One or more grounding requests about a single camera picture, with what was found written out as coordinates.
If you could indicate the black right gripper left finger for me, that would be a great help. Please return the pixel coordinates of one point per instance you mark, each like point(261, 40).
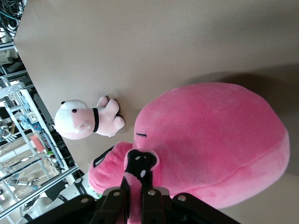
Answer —
point(112, 207)

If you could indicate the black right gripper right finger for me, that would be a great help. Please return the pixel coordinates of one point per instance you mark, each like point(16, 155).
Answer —
point(155, 207)

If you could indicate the round hot pink plush toy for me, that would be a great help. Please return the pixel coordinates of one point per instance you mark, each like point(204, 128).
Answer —
point(210, 140)

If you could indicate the white lab robot arm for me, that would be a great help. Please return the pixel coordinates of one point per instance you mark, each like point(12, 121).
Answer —
point(70, 198)

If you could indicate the grey lab robot arm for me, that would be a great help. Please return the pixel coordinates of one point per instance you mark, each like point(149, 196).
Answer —
point(23, 182)

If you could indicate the pale pink white plush dog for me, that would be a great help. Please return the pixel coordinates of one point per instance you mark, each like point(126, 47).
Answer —
point(77, 121)

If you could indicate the pink box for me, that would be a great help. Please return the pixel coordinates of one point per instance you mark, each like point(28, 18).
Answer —
point(36, 143)

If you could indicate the blue cloth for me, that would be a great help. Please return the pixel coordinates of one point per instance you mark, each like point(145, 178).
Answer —
point(24, 121)

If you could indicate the white metal shelf rack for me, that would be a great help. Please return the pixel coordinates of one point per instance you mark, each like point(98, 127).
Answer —
point(23, 93)

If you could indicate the brown table cover mat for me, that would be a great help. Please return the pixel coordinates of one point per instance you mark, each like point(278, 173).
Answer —
point(116, 46)

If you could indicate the aluminium frame rail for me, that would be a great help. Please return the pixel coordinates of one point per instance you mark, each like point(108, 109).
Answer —
point(39, 192)

